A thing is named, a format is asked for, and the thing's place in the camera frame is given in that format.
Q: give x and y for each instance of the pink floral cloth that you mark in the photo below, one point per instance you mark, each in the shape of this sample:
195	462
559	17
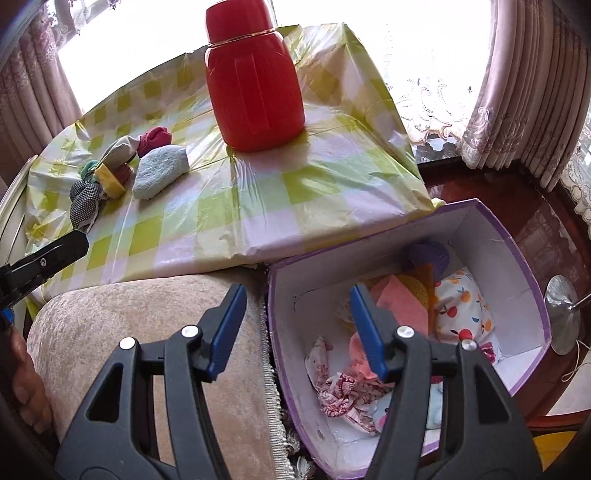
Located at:
490	354

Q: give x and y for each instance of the white cloth with red print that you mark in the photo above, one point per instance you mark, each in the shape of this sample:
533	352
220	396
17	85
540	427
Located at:
337	392

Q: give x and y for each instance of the yellow object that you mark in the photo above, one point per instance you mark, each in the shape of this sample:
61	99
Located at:
554	452

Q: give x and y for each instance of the black white houndstooth cloth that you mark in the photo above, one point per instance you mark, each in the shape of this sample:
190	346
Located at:
85	201

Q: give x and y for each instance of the grey sock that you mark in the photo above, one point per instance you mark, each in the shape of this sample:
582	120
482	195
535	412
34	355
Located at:
120	150

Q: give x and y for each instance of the red thermos jug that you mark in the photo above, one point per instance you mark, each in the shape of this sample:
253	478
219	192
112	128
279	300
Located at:
254	92

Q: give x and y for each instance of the beige velvet cushion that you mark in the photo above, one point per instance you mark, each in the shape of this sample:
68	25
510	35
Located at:
138	304

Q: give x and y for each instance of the round metal stand base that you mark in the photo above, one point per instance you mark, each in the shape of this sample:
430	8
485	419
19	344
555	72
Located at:
561	314

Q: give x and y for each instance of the pink knit sock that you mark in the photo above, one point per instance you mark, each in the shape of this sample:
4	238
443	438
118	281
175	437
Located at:
358	355

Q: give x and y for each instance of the orange fruit print pouch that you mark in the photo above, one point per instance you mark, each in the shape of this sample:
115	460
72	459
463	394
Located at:
461	309

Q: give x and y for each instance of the mauve curtain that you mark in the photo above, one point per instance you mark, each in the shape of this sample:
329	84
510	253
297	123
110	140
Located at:
27	83
521	92

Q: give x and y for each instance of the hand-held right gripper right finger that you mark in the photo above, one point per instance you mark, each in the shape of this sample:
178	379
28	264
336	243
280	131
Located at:
367	332

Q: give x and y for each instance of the purple knit sock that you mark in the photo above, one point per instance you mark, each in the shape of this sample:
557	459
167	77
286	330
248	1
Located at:
427	256

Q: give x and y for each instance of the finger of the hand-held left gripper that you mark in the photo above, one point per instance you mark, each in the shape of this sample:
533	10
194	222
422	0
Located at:
46	263

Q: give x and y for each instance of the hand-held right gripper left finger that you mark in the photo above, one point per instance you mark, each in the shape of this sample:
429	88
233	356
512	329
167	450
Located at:
226	327

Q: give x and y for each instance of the purple trimmed white cardboard box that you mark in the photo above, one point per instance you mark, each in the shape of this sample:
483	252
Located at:
508	286

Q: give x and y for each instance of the person's left hand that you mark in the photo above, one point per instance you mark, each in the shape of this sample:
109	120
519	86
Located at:
30	383

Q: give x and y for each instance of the light blue terry sock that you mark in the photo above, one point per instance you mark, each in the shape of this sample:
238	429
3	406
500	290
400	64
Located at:
429	406
159	173

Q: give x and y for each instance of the green sock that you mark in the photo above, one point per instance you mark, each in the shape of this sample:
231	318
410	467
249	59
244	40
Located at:
88	170

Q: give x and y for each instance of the salmon pink cloth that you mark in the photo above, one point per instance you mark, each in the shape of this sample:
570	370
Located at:
406	309

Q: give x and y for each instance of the orange and yellow cloth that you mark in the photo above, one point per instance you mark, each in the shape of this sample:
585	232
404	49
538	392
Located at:
415	290

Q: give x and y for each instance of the yellow green checkered plastic tablecloth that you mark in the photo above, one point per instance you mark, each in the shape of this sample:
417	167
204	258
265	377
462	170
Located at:
277	207

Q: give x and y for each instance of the magenta sock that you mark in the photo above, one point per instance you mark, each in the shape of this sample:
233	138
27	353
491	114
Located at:
154	141
125	174

